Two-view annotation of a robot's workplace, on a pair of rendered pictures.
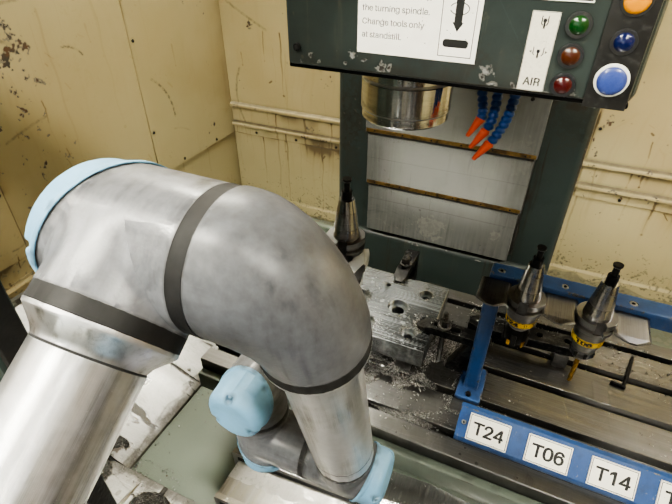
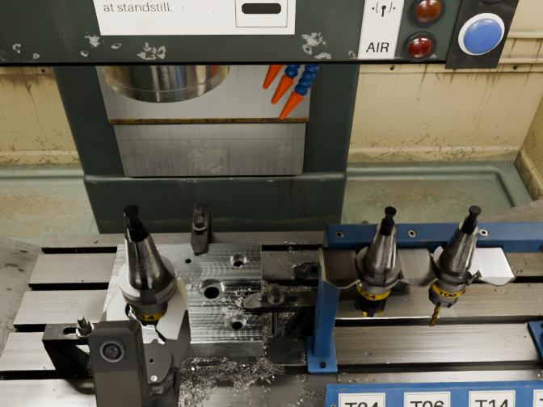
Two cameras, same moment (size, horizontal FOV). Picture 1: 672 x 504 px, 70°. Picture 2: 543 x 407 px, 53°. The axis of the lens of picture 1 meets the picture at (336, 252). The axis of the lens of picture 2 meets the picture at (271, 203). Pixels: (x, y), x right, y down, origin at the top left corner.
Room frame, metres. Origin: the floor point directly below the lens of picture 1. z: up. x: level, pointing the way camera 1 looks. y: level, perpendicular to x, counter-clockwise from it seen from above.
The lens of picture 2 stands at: (0.25, 0.03, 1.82)
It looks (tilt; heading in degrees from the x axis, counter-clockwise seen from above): 44 degrees down; 333
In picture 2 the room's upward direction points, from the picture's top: 1 degrees clockwise
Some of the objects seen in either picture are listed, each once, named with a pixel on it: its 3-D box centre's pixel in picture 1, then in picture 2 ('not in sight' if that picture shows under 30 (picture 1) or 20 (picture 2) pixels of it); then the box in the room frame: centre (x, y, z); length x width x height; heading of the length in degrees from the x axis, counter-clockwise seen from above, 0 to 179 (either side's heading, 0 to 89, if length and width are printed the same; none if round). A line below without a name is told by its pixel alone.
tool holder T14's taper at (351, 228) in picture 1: (346, 216); (141, 254); (0.66, -0.02, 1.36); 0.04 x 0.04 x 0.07
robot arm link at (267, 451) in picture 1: (274, 433); not in sight; (0.39, 0.09, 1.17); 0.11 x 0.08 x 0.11; 66
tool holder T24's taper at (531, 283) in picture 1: (532, 280); (382, 245); (0.63, -0.33, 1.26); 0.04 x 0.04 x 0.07
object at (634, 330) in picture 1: (632, 329); (491, 266); (0.56, -0.48, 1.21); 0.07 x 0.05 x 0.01; 155
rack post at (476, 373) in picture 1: (482, 337); (326, 304); (0.70, -0.30, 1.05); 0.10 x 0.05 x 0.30; 155
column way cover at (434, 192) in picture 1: (444, 168); (207, 86); (1.26, -0.31, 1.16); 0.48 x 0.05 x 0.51; 65
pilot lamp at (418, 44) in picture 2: (562, 85); (419, 48); (0.57, -0.26, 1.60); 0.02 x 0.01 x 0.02; 65
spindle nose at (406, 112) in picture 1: (407, 81); (162, 25); (0.86, -0.13, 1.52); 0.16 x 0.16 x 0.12
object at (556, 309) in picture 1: (559, 310); (415, 266); (0.60, -0.38, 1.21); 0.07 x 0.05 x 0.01; 155
